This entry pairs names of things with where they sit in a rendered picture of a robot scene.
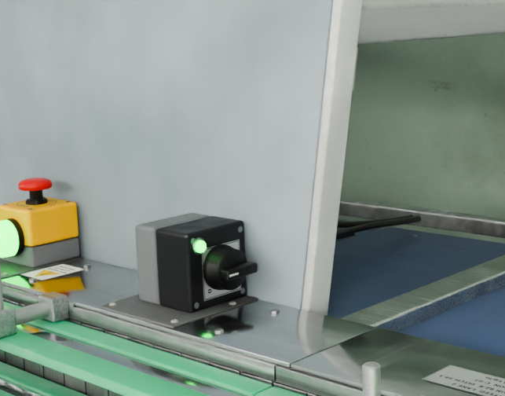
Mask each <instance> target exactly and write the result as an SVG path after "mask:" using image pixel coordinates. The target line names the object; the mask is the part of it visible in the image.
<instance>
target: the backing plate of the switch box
mask: <svg viewBox="0 0 505 396"><path fill-rule="evenodd" d="M256 300H258V299H257V298H254V297H250V296H246V295H245V296H243V297H240V298H238V299H233V300H230V301H228V302H224V303H221V304H218V305H216V306H212V307H209V308H206V309H203V310H199V311H196V312H194V313H187V312H184V311H180V310H176V309H172V308H169V307H165V306H161V305H160V304H154V303H151V302H145V301H142V300H140V298H139V295H135V296H131V297H129V298H125V299H120V300H118V301H115V302H110V303H107V304H104V305H101V306H100V307H101V308H104V309H107V310H112V311H115V312H118V313H121V314H125V315H129V316H131V317H136V318H140V319H142V320H146V321H151V322H153V323H156V324H160V325H165V326H167V327H171V328H176V327H178V326H181V325H185V324H188V323H190V322H193V321H197V320H199V319H202V318H205V317H209V316H211V315H214V314H218V313H220V312H223V311H226V310H230V309H232V308H235V307H238V306H242V305H244V304H247V303H251V302H253V301H256Z"/></svg>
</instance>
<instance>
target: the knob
mask: <svg viewBox="0 0 505 396"><path fill-rule="evenodd" d="M256 272H257V263H256V262H247V259H246V257H245V255H244V253H243V252H242V251H240V250H237V249H235V248H233V247H230V246H229V245H225V244H219V245H217V246H215V247H213V248H212V249H211V250H210V251H209V252H208V254H207V256H206V258H205V260H204V264H203V276H204V280H205V281H206V283H207V285H208V286H209V287H211V288H213V289H216V290H235V289H237V288H238V287H239V286H240V285H241V284H242V283H243V281H244V279H245V277H246V275H249V274H252V273H256Z"/></svg>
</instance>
